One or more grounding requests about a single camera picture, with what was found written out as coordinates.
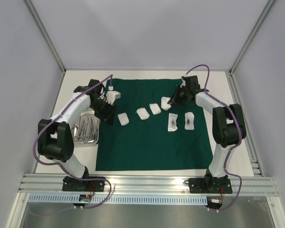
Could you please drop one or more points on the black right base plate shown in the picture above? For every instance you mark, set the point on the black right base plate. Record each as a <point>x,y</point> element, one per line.
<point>209,185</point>

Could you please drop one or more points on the dark green surgical drape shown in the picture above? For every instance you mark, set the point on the dark green surgical drape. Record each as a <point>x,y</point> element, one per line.
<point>147,145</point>

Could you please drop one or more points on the aluminium front rail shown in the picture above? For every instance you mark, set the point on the aluminium front rail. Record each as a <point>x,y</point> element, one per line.
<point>148,185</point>

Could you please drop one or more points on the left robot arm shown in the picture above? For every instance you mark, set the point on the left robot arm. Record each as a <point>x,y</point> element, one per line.
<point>55,140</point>

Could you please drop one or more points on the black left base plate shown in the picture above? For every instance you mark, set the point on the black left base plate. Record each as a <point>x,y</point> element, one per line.
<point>74,185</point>

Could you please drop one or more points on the slotted white cable duct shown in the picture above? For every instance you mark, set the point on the slotted white cable duct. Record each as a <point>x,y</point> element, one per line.
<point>117,199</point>

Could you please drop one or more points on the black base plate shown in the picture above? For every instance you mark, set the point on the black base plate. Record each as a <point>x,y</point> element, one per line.
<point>74,185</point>
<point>209,185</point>

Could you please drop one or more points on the steel tweezers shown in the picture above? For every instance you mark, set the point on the steel tweezers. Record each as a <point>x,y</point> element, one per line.
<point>87,132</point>
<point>91,127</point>
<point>94,128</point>

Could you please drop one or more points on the white gauze pad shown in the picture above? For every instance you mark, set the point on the white gauze pad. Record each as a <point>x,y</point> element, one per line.
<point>155,109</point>
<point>164,103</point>
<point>123,119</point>
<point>143,114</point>

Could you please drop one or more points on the aluminium frame post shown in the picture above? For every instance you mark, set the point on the aluminium frame post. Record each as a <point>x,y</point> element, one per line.
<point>252,35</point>
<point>37,19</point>

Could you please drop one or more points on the left aluminium frame post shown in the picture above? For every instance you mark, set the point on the left aluminium frame post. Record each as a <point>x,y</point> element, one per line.
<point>37,19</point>

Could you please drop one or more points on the stainless steel instrument tray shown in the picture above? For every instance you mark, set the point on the stainless steel instrument tray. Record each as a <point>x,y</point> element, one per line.
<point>86,114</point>

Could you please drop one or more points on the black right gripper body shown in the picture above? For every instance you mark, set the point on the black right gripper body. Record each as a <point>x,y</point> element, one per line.
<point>179,94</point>

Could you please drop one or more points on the right aluminium frame post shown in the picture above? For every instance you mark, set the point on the right aluminium frame post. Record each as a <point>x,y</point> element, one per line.
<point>252,35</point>

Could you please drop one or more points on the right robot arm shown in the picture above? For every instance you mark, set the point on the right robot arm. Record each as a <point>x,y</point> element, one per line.
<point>228,125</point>

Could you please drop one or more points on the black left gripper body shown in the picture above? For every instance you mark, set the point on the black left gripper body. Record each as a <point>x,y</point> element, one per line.
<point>102,109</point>

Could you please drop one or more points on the clear suture packet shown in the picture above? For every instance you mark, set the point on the clear suture packet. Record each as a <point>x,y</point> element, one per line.
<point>172,122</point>
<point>189,121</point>

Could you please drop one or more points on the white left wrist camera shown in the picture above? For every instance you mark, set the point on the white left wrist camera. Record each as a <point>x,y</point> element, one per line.
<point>112,95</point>

